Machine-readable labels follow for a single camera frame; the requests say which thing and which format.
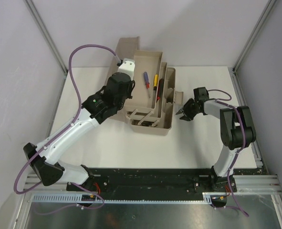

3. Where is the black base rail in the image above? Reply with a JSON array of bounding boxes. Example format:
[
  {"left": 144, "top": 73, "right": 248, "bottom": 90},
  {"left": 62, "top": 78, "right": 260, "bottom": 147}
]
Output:
[{"left": 66, "top": 167, "right": 238, "bottom": 201}]

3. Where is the red folding utility knife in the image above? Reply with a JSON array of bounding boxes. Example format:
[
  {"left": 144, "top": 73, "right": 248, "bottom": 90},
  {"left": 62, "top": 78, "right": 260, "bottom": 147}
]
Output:
[{"left": 156, "top": 78, "right": 165, "bottom": 102}]

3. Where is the left aluminium frame post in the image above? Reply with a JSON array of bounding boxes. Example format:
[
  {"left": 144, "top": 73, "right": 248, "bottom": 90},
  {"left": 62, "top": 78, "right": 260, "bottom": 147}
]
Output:
[{"left": 23, "top": 0, "right": 68, "bottom": 75}]

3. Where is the right aluminium frame post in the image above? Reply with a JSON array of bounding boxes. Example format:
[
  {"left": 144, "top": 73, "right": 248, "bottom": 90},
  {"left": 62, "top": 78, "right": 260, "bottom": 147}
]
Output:
[{"left": 232, "top": 0, "right": 278, "bottom": 73}]

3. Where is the black handled claw hammer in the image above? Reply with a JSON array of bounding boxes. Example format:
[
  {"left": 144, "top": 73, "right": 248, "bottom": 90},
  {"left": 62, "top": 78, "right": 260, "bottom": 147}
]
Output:
[{"left": 140, "top": 121, "right": 156, "bottom": 127}]

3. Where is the beige plastic tool box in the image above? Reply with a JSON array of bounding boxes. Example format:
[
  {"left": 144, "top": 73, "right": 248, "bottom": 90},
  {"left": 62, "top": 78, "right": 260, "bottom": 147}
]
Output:
[{"left": 111, "top": 37, "right": 184, "bottom": 135}]

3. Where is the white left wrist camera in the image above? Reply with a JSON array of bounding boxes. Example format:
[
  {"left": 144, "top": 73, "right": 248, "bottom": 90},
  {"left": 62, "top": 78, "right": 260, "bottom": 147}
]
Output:
[{"left": 117, "top": 58, "right": 135, "bottom": 80}]

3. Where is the blue red handled screwdriver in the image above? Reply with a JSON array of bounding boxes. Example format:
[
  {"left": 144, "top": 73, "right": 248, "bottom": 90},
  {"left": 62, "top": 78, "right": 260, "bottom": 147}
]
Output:
[{"left": 143, "top": 72, "right": 151, "bottom": 98}]

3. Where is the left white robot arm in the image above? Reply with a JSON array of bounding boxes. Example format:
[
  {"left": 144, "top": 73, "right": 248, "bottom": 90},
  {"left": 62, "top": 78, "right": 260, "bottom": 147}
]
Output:
[{"left": 23, "top": 70, "right": 135, "bottom": 191}]

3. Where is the white slotted cable duct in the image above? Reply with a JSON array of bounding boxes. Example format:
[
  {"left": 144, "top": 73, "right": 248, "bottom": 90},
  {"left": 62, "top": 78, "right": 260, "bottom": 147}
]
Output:
[{"left": 31, "top": 193, "right": 226, "bottom": 205}]

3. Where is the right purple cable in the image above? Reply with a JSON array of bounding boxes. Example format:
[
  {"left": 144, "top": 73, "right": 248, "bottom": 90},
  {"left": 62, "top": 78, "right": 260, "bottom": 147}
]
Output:
[{"left": 207, "top": 89, "right": 250, "bottom": 218}]

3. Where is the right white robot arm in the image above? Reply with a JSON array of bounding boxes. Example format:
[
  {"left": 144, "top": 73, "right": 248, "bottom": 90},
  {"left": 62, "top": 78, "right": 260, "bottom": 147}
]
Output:
[{"left": 176, "top": 87, "right": 256, "bottom": 192}]

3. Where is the aluminium frame post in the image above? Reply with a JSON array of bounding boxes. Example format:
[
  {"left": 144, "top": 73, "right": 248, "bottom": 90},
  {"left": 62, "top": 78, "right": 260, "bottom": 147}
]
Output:
[
  {"left": 232, "top": 0, "right": 278, "bottom": 73},
  {"left": 23, "top": 0, "right": 68, "bottom": 75}
]

